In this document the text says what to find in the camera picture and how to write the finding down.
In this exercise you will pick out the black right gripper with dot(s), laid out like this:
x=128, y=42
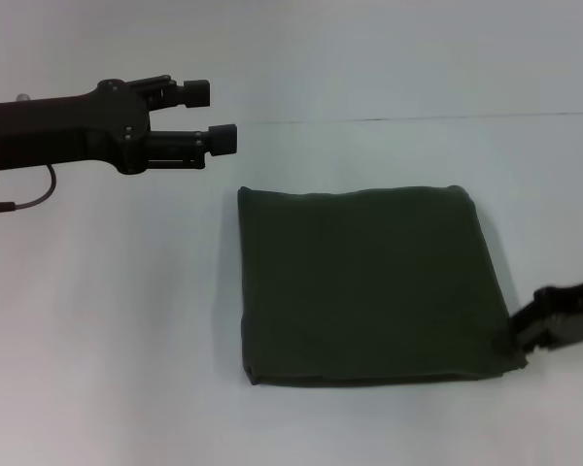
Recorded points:
x=575, y=310

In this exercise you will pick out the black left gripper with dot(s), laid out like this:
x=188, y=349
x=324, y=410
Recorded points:
x=63, y=131

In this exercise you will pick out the dark green shirt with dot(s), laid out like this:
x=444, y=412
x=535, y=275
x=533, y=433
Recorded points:
x=369, y=286

